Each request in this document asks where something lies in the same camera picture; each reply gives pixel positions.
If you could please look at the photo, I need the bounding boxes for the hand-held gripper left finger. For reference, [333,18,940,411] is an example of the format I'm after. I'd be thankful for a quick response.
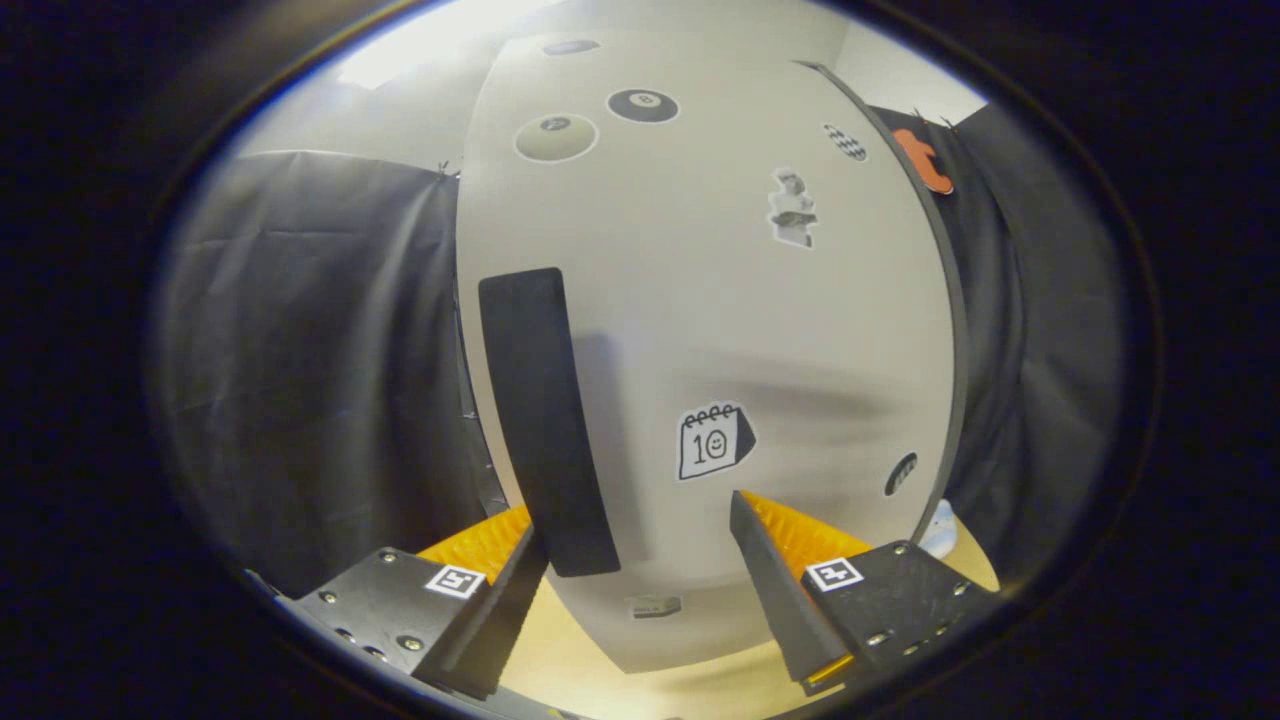
[275,505,549,701]

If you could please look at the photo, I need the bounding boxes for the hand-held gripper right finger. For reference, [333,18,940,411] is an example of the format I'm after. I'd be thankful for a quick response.
[728,490,1001,698]

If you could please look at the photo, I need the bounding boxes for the black door handle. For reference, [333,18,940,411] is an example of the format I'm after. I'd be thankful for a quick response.
[478,267,623,579]

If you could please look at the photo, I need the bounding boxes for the white cabinet door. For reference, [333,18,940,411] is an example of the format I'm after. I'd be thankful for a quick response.
[452,28,959,676]

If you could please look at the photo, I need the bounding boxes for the small white object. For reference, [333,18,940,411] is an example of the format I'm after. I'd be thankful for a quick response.
[918,498,959,561]

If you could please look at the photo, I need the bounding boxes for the grey cabinet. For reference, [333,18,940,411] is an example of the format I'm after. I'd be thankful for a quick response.
[455,60,973,546]

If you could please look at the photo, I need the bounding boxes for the black backdrop cloth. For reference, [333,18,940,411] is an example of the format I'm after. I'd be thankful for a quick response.
[150,100,1131,601]

